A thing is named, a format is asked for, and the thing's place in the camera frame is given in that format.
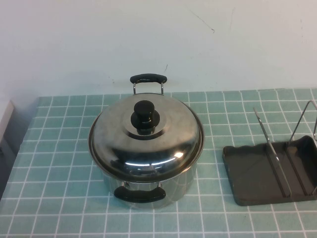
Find steel pot lid black knob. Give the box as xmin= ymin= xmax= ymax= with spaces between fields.
xmin=88 ymin=93 xmax=206 ymax=179

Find dark grey tray lid rack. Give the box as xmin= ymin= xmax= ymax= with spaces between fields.
xmin=222 ymin=100 xmax=317 ymax=207

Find teal tile pattern table cloth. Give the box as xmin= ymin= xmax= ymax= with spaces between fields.
xmin=0 ymin=89 xmax=317 ymax=238

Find stainless steel pot black handles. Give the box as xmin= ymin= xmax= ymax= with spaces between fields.
xmin=88 ymin=73 xmax=206 ymax=210

